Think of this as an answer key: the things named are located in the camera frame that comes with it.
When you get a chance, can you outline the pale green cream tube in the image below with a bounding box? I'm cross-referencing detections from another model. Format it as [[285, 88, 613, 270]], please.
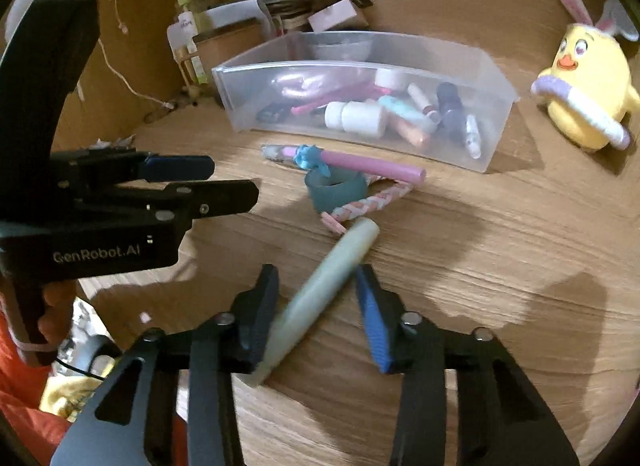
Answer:
[[240, 218, 380, 387]]

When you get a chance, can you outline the pink cable bag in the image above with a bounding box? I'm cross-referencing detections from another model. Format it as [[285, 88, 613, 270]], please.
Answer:
[[270, 70, 340, 100]]

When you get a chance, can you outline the white jar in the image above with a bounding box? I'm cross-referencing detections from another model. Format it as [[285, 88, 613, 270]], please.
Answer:
[[324, 102, 387, 139]]

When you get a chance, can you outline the light blue small tube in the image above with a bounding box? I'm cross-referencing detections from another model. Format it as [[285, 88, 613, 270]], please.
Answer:
[[378, 95, 440, 134]]

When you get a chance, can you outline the black allnighter spray bottle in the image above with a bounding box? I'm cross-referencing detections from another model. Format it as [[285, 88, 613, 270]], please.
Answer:
[[436, 82, 466, 145]]

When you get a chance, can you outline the person's left hand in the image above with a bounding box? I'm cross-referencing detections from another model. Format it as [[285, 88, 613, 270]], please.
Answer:
[[38, 281, 78, 347]]

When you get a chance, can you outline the pink pen with blue bow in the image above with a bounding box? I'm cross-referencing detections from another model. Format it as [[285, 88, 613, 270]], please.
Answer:
[[262, 144, 425, 185]]

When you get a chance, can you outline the green cap spray bottle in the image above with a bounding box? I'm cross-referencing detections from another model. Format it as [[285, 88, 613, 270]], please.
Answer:
[[171, 0, 208, 86]]

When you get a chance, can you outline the brown cylindrical container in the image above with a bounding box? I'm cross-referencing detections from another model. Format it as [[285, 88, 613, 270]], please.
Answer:
[[194, 18, 264, 84]]

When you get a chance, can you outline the teal tape roll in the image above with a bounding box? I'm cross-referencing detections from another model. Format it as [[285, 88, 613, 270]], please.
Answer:
[[304, 167, 368, 213]]

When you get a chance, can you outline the grey bowl in bin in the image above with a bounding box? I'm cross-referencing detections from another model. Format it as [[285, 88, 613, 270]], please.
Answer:
[[307, 36, 373, 62]]

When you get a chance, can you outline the pink cardboard box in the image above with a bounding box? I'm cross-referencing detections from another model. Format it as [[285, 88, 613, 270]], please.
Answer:
[[308, 0, 369, 32]]

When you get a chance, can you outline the clear plastic storage bin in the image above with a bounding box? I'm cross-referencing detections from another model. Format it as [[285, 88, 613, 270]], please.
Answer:
[[213, 31, 518, 172]]

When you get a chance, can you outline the yellow chick plush toy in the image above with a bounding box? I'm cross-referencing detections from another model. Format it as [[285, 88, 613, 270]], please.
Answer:
[[530, 0, 639, 152]]

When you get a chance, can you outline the white charging cable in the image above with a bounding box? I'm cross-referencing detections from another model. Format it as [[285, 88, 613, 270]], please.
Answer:
[[98, 38, 177, 112]]

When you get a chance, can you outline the pink braided bracelet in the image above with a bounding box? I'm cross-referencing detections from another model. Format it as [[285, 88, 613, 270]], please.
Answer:
[[320, 172, 418, 237]]

